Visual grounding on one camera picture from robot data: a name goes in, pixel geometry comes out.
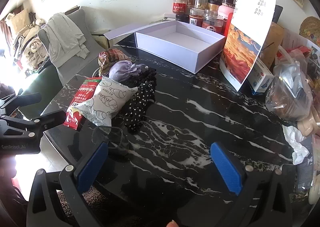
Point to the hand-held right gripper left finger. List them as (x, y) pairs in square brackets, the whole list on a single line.
[(91, 167)]

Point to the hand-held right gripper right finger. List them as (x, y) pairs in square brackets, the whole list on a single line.
[(225, 169)]

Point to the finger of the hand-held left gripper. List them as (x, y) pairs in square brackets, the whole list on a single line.
[(25, 99), (47, 121)]

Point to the purple tassel charm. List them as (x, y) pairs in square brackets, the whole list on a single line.
[(122, 148)]

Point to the red snack packet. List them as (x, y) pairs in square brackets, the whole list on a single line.
[(80, 97)]

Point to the white pastry snack packet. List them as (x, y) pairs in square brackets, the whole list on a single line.
[(110, 99)]

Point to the black polka-dot scrunchie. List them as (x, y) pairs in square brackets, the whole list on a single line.
[(140, 107)]

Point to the brown peanut snack packet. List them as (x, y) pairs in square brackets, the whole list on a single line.
[(110, 58)]

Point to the plain black scrunchie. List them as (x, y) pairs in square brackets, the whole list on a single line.
[(150, 73)]

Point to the white cardboard box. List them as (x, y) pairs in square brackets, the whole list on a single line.
[(175, 42)]

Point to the person's right hand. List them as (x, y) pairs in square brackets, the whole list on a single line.
[(172, 223)]

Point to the grey garment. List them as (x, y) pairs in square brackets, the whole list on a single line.
[(65, 39)]

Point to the crumpled white tissue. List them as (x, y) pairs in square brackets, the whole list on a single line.
[(297, 144)]

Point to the blue and white carton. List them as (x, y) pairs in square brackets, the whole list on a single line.
[(260, 77)]

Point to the clear plastic bag of food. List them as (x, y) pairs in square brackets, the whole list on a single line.
[(287, 92)]

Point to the grey upholstered chair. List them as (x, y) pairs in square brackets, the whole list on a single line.
[(92, 24)]

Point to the brown paper bag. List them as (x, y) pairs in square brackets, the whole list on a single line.
[(273, 39)]

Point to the red canister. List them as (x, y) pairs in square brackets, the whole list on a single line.
[(228, 27)]

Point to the clear jar with red label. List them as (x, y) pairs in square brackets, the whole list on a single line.
[(212, 22)]

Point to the clear jar of red powder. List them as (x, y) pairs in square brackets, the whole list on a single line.
[(196, 18)]

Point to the white paper bag sunset print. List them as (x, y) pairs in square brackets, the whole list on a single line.
[(250, 17)]

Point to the dark green jar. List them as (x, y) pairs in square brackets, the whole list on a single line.
[(182, 17)]

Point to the pink plastic bottle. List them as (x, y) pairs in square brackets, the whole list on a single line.
[(225, 11)]

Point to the small white flat box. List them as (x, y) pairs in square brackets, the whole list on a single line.
[(168, 16)]

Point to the black-lidded orange powder jar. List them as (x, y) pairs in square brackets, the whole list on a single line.
[(213, 7)]

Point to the woven straw mat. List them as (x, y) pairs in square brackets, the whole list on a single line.
[(311, 28)]

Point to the black-lidded jar of yellow slices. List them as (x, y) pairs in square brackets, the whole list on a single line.
[(201, 2)]

